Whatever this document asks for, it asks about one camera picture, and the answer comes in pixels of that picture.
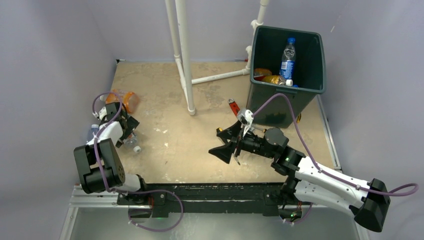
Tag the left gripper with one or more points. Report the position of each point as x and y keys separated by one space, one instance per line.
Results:
x=131 y=125

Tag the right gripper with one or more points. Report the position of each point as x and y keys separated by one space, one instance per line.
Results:
x=224 y=152

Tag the orange label bottle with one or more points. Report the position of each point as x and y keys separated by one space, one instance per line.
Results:
x=129 y=99

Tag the blue white label bottle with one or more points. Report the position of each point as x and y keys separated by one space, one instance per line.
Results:
x=132 y=143

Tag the orange juice bottle white cap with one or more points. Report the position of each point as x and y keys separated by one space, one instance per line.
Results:
x=260 y=73

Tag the clear water bottle edge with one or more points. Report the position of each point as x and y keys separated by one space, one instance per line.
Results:
x=94 y=128

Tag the amber tea bottle red label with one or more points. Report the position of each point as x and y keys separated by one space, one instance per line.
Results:
x=277 y=80

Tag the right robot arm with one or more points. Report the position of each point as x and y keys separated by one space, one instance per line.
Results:
x=366 y=201

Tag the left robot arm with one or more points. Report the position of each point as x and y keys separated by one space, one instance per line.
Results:
x=98 y=164

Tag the dark green plastic bin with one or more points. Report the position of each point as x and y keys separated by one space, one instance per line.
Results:
x=271 y=103

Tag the red adjustable wrench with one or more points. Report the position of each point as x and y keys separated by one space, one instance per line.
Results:
x=233 y=106

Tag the pepsi bottle blue cap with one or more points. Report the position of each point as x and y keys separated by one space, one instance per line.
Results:
x=288 y=60

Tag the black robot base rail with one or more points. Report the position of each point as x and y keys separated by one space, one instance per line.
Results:
x=269 y=199

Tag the white pvc pipe frame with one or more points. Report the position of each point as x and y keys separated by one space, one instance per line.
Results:
x=178 y=28

